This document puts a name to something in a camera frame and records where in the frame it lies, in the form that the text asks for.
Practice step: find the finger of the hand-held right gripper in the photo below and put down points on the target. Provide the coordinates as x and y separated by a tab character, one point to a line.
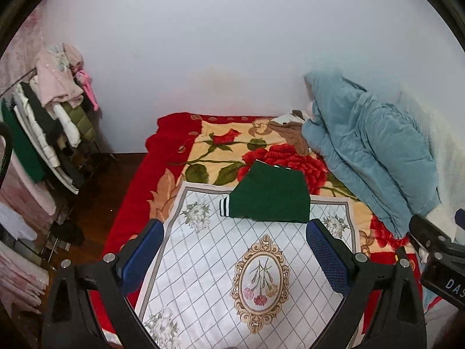
460	225
427	232

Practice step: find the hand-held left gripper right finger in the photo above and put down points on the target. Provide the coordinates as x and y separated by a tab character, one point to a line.
327	258

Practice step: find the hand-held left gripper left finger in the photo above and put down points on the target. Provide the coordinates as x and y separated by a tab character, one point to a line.
140	258

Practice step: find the green varsity jacket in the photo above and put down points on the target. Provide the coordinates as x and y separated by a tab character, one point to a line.
272	196

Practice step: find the metal clothes rack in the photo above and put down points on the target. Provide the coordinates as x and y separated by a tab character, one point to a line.
49	252

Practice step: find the pile of mixed clothes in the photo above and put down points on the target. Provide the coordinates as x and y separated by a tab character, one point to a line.
29	196

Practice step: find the white diamond-pattern cloth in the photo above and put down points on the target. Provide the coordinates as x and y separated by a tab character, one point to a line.
203	261

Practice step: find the white textured cover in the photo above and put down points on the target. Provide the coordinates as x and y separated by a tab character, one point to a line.
450	160

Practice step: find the red floral blanket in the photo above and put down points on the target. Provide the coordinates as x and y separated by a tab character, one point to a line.
145	181

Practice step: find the blue duvet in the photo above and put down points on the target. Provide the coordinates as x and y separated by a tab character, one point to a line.
370	145

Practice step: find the white patterned pillow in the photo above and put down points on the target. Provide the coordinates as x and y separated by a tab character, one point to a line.
292	117

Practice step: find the white puffer jacket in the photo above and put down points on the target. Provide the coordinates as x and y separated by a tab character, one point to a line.
69	127

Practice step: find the white padded coat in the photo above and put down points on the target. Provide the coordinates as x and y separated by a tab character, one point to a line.
40	145

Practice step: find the olive puffer jacket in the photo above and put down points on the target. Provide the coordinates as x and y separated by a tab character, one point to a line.
78	120

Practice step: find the green hanging garment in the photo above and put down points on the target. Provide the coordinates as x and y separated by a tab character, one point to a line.
21	145

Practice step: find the black curved tube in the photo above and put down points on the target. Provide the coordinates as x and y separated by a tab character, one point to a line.
7	145

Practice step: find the black hanging coat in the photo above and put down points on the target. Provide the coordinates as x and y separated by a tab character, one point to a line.
40	111

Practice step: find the pink hanging item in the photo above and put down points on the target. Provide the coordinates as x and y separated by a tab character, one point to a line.
89	87

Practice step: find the pink sweater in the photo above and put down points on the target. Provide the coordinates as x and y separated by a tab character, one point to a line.
54	76

